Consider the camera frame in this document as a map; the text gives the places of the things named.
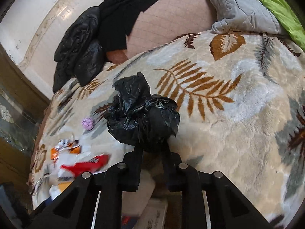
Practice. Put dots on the green quilt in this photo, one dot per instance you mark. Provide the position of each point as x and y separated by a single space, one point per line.
281 7

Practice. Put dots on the purple wrapper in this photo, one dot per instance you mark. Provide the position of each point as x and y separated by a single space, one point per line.
88 123

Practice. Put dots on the red and white packet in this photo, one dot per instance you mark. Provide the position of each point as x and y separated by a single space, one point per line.
83 167

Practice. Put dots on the crumpled orange wrapper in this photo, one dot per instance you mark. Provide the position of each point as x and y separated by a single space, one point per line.
75 150

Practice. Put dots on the wooden glass cabinet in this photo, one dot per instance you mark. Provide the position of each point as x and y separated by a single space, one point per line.
14 114

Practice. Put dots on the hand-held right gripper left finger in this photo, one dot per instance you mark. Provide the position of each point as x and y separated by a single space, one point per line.
133 169

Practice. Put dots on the brown fabric sofa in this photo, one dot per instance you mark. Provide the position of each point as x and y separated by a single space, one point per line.
171 16

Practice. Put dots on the black cloth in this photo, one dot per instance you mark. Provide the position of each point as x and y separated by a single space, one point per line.
119 16

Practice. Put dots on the grey quilted pillow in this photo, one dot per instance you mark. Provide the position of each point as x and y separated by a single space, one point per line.
238 7

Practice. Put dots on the black puffer jacket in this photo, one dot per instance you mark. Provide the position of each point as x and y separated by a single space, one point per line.
78 52

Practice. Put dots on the leaf printed plush blanket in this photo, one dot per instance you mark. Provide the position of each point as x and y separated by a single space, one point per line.
226 136

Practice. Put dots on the black plastic bag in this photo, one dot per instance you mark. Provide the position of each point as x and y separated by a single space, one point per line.
143 121

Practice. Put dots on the white cardboard box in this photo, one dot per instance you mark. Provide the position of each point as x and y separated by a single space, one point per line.
154 217

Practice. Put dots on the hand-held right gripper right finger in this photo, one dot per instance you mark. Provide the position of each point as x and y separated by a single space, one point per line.
172 171

